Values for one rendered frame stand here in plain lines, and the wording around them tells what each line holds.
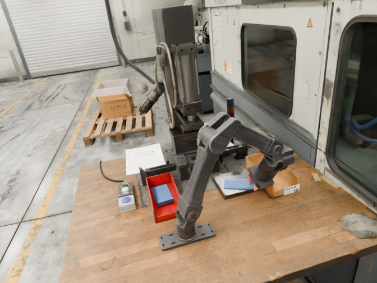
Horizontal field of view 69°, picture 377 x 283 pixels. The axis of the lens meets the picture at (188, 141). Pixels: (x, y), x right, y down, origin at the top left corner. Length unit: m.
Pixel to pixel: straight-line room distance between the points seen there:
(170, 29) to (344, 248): 1.01
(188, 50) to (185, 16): 0.15
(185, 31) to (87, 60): 9.36
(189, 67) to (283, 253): 0.76
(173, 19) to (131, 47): 9.20
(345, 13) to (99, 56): 9.61
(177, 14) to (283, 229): 0.91
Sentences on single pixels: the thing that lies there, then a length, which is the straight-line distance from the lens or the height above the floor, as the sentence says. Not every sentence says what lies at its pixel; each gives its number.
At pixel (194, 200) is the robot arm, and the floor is 1.07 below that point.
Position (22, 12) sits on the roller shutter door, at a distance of 10.78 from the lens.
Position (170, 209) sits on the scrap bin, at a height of 0.91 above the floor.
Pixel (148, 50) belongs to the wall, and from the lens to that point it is 10.42.
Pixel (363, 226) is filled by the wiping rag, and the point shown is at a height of 0.92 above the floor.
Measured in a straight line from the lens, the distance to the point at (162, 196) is 1.23.
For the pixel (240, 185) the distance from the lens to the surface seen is 1.22.
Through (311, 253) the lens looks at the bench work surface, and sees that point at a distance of 1.02.
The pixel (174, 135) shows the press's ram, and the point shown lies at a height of 1.14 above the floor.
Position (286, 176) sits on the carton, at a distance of 1.29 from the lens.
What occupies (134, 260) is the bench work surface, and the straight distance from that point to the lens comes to 1.02.
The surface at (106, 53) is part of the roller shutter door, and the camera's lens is 10.39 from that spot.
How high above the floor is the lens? 1.65
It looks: 26 degrees down
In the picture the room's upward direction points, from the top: 7 degrees counter-clockwise
